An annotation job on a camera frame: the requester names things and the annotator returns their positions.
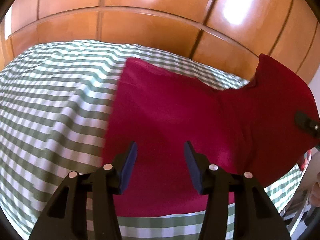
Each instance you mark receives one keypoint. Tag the white slatted furniture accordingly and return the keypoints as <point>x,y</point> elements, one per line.
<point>296,213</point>

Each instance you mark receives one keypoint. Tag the red cloth garment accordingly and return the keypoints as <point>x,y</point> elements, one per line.
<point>162,105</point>

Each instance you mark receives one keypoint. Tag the green white checked bedsheet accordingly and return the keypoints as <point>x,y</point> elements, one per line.
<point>50,92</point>

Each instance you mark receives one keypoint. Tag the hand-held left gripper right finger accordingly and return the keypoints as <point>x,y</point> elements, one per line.
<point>193,170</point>

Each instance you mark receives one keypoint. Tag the wooden wardrobe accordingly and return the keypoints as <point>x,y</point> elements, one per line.
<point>150,17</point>

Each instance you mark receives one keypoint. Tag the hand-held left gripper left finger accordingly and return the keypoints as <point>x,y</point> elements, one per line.
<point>128,166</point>

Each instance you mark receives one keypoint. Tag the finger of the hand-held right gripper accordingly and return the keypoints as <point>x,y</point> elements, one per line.
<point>306,123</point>

